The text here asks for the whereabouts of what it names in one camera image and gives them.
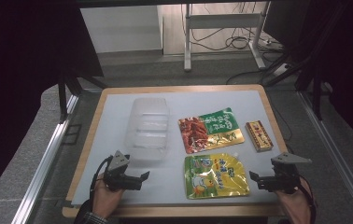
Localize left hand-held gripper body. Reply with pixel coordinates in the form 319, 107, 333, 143
103, 150, 136, 192

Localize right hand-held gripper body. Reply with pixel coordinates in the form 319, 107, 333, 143
262, 151, 313, 195

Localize yellow spout pouch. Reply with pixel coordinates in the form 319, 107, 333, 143
183, 151, 251, 201

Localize clear plastic container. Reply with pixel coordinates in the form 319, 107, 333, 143
123, 97, 171, 161

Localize red and green snack packet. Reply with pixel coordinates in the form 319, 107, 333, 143
177, 107, 247, 155

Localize person's left hand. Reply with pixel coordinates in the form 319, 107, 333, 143
92, 173, 126, 220

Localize person's right hand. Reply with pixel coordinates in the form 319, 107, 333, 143
274, 176, 313, 224

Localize black stand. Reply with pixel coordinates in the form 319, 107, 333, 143
263, 0, 353, 121
57, 69, 107, 125

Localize wooden-edged white table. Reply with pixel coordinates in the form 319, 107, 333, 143
62, 83, 292, 218

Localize black curtain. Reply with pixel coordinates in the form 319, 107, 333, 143
262, 0, 353, 154
0, 0, 105, 209

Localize white panel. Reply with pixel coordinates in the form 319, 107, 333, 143
79, 5, 163, 54

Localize left hand-held gripper cable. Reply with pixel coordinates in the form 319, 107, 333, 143
89, 156, 114, 208

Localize hand-held gripper cable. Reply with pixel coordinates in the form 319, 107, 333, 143
297, 175, 318, 224
89, 156, 114, 208

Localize right hand-held gripper cable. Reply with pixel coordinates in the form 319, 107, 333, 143
297, 175, 318, 224

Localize aluminium rail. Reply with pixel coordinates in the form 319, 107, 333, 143
298, 91, 353, 224
10, 93, 79, 224

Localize black floor cables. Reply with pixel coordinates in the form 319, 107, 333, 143
180, 3, 290, 86

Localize white desk frame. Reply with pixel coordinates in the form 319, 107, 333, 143
183, 1, 273, 73

